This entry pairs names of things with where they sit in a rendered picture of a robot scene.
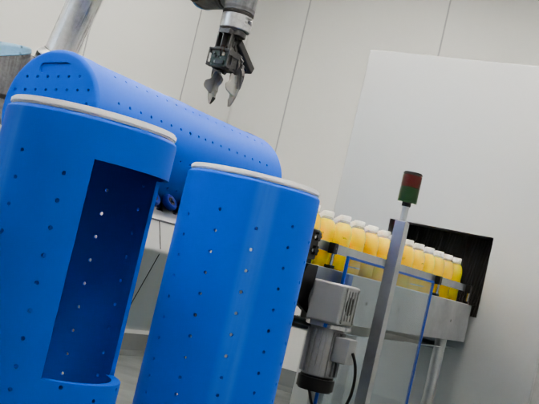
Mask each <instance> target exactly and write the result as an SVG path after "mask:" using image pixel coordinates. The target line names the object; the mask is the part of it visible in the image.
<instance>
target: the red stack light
mask: <svg viewBox="0 0 539 404"><path fill-rule="evenodd" d="M422 179H423V178H422V177H420V176H415V175H411V174H403V177H402V181H401V186H407V187H411V188H417V189H419V190H420V187H421V184H422Z"/></svg>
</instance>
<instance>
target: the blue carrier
mask: <svg viewBox="0 0 539 404"><path fill-rule="evenodd" d="M17 94H24V95H38V96H43V97H48V98H53V99H61V100H65V101H69V102H73V103H79V104H82V105H87V106H90V107H96V108H99V109H103V110H105V111H111V112H114V113H117V114H120V115H125V116H128V117H131V118H133V119H138V120H141V121H144V122H146V123H150V124H152V125H155V126H157V127H161V128H163V129H164V130H166V131H170V132H171V133H172V134H174V135H175V137H176V142H175V145H176V155H175V159H174V162H173V166H172V172H171V175H170V179H169V182H168V183H160V187H159V191H158V195H159V197H160V202H162V197H163V196H164V195H166V194H170V195H171V196H173V197H174V199H175V200H176V207H178V203H179V201H180V200H181V197H182V194H183V190H184V184H185V181H186V177H187V173H188V170H189V169H190V168H191V165H192V163H194V162H205V163H211V164H220V165H225V166H230V167H234V168H241V169H245V170H249V171H253V172H259V173H263V174H266V175H270V176H275V177H278V178H282V169H281V165H280V162H279V159H278V156H277V154H276V152H275V151H274V149H273V148H272V147H271V146H270V145H269V144H268V143H267V142H266V141H264V140H263V139H261V138H259V137H257V136H255V135H252V134H250V133H248V132H246V131H242V130H241V129H239V128H236V127H234V126H232V125H230V124H228V123H225V122H223V121H221V120H219V119H216V118H214V117H212V116H211V115H207V114H205V113H204V112H202V111H199V110H197V109H195V108H193V107H191V106H189V105H188V104H186V103H183V102H181V101H179V100H177V99H174V98H172V97H170V96H167V95H164V94H162V93H160V92H158V91H155V90H153V89H151V88H150V87H146V86H145V85H143V84H141V83H138V82H136V81H134V80H132V79H129V78H127V77H125V76H123V75H121V74H118V73H116V72H114V71H112V70H109V69H107V68H106V67H103V66H101V65H99V64H97V63H95V62H94V61H92V60H90V59H87V58H85V57H83V56H82V55H78V54H76V53H75V52H72V51H68V50H51V51H48V52H46V53H43V54H41V55H39V56H37V57H35V58H34V59H32V60H31V61H29V62H28V64H27V65H25V66H24V67H23V69H21V70H20V72H19V73H18V74H17V75H16V77H15V78H14V80H13V82H12V84H11V85H10V88H9V90H8V92H7V94H6V98H5V101H4V104H3V109H2V121H3V118H4V115H5V111H6V106H7V105H8V104H9V103H11V101H10V100H11V97H12V96H14V95H17ZM157 207H159V208H160V203H159V204H158V205H157Z"/></svg>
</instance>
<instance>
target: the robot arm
mask: <svg viewBox="0 0 539 404"><path fill-rule="evenodd" d="M190 1H192V3H193V4H194V5H195V6H196V7H198V8H200V9H202V10H223V12H222V16H221V21H220V26H219V27H220V28H219V31H218V35H217V40H216V44H215V47H211V46H210V47H209V52H208V56H207V59H206V63H205V64H206V65H207V66H209V67H211V68H212V73H211V78H210V79H206V80H205V81H204V87H205V89H206V90H207V91H208V101H209V104H211V103H212V102H213V101H214V100H215V99H216V94H217V92H218V87H219V86H220V85H221V84H222V82H223V78H222V76H221V73H222V74H223V75H226V74H227V73H229V74H230V76H229V81H228V82H226V83H225V89H226V90H227V92H228V93H229V99H228V107H230V106H231V105H232V103H233V101H234V100H235V98H236V97H237V94H238V92H239V90H240V89H241V85H242V83H243V81H244V77H245V74H252V72H253V70H254V67H253V64H252V62H251V60H250V57H249V54H248V52H247V50H246V48H245V45H244V43H243V41H242V40H245V37H246V35H249V34H250V31H251V27H252V24H253V18H254V15H255V11H256V8H257V1H258V0H190ZM102 2H103V0H66V1H65V3H64V5H63V8H62V10H61V12H60V14H59V17H58V19H57V21H56V23H55V26H54V28H53V30H52V32H51V35H50V37H49V39H48V41H47V44H46V45H45V46H42V47H40V48H38V49H37V50H36V53H35V55H34V56H33V55H31V54H32V49H31V48H30V47H28V46H22V45H18V44H14V43H9V42H0V124H1V125H2V109H3V104H4V101H5V98H6V94H7V92H8V90H9V88H10V85H11V84H12V82H13V80H14V78H15V77H16V75H17V74H18V73H19V72H20V70H21V69H23V67H24V66H25V65H27V64H28V62H29V61H31V60H32V59H34V58H35V57H37V56H39V55H41V54H43V53H46V52H48V51H55V50H65V51H72V52H75V53H76V54H79V52H80V50H81V48H82V46H83V44H84V41H85V39H86V37H87V35H88V32H89V30H90V29H91V26H92V23H93V22H94V20H95V17H96V15H97V13H98V11H99V8H100V7H101V4H102ZM209 53H212V54H211V58H210V61H208V59H209Z"/></svg>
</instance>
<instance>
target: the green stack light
mask: <svg viewBox="0 0 539 404"><path fill-rule="evenodd" d="M418 197H419V189H417V188H411V187H407V186H400V189H399V195H398V199H397V201H399V202H401V203H402V202H406V203H409V204H412V205H417V201H418Z"/></svg>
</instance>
